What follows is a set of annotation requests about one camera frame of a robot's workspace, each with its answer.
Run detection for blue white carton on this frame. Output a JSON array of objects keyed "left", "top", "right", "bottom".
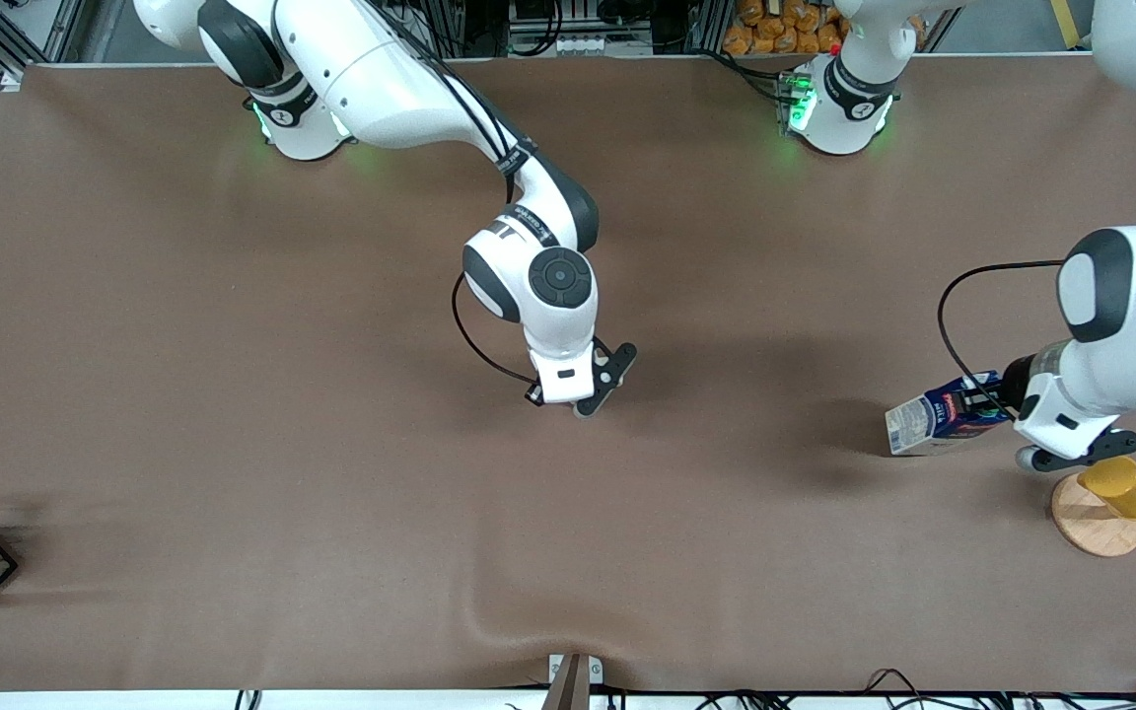
[{"left": 885, "top": 371, "right": 1015, "bottom": 458}]

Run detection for yellow plastic cup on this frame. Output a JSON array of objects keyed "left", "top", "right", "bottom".
[{"left": 1078, "top": 455, "right": 1136, "bottom": 521}]

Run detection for round wooden stand base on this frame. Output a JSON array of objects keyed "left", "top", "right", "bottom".
[{"left": 1051, "top": 471, "right": 1136, "bottom": 558}]

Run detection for white power strip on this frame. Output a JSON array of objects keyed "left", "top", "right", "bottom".
[{"left": 558, "top": 34, "right": 654, "bottom": 57}]

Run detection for orange snack packages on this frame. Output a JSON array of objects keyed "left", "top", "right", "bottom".
[{"left": 723, "top": 0, "right": 929, "bottom": 56}]

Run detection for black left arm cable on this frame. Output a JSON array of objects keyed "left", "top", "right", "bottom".
[{"left": 937, "top": 259, "right": 1068, "bottom": 415}]

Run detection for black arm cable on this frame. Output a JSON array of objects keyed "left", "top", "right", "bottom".
[
  {"left": 937, "top": 259, "right": 1068, "bottom": 415},
  {"left": 371, "top": 0, "right": 541, "bottom": 388}
]

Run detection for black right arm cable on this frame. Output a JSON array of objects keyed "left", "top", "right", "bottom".
[{"left": 371, "top": 0, "right": 541, "bottom": 388}]

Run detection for metal table edge bracket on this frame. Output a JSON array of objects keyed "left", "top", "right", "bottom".
[{"left": 543, "top": 653, "right": 604, "bottom": 710}]

